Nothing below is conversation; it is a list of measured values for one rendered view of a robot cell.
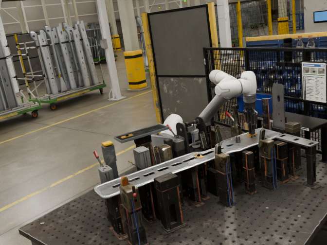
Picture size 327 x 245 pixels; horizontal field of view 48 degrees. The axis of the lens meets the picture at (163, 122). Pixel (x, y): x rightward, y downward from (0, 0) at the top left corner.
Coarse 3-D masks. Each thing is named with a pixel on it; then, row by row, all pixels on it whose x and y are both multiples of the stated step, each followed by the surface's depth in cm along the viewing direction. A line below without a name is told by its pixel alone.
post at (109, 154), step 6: (102, 150) 245; (108, 150) 241; (114, 150) 244; (108, 156) 242; (114, 156) 245; (108, 162) 243; (114, 162) 246; (114, 168) 247; (114, 174) 248; (120, 198) 253; (120, 204) 254
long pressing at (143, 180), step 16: (224, 144) 256; (240, 144) 252; (256, 144) 250; (176, 160) 240; (192, 160) 236; (208, 160) 234; (128, 176) 225; (144, 176) 222; (96, 192) 212; (112, 192) 207
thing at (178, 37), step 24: (144, 24) 546; (168, 24) 518; (192, 24) 491; (168, 48) 531; (192, 48) 502; (168, 72) 546; (192, 72) 516; (168, 96) 560; (192, 96) 529; (192, 120) 544; (216, 120) 515
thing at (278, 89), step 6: (276, 84) 265; (276, 90) 267; (282, 90) 262; (276, 96) 268; (282, 96) 263; (276, 102) 270; (282, 102) 265; (276, 108) 271; (282, 108) 266; (276, 114) 273; (282, 114) 268; (276, 120) 274; (282, 120) 269; (276, 126) 276; (282, 126) 271
